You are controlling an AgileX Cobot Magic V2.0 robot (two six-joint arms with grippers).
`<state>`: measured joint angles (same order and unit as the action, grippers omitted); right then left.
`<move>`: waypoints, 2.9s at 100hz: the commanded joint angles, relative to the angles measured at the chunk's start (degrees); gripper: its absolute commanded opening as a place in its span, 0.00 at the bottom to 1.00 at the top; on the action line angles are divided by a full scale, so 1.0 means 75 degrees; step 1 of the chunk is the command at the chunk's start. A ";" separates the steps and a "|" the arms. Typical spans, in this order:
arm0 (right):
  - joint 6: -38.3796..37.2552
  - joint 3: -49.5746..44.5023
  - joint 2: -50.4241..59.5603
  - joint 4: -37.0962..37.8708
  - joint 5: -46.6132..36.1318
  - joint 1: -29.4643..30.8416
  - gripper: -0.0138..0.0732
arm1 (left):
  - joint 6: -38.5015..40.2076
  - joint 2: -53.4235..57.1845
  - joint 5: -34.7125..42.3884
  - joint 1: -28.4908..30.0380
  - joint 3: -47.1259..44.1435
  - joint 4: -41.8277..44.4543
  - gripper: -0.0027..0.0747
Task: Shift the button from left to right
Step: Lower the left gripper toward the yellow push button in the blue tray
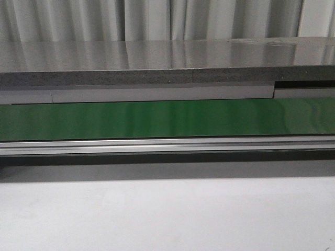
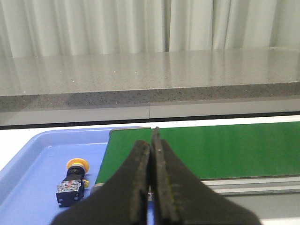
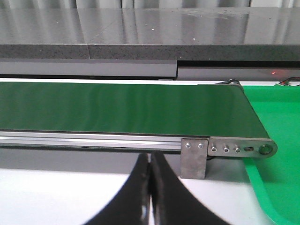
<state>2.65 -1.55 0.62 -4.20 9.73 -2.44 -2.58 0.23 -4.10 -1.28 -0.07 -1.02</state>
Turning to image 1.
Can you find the grey speckled stone slab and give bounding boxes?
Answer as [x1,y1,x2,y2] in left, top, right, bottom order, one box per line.
[1,37,334,89]

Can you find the green conveyor belt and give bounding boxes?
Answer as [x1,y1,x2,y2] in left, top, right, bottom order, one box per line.
[1,98,334,141]

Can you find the white pleated curtain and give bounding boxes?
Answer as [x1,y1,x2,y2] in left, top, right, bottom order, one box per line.
[1,1,334,42]

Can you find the grey rear guide rail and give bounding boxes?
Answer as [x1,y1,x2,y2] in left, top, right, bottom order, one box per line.
[1,80,334,105]

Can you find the aluminium conveyor side rail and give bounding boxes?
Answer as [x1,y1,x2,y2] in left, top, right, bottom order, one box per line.
[1,135,334,156]

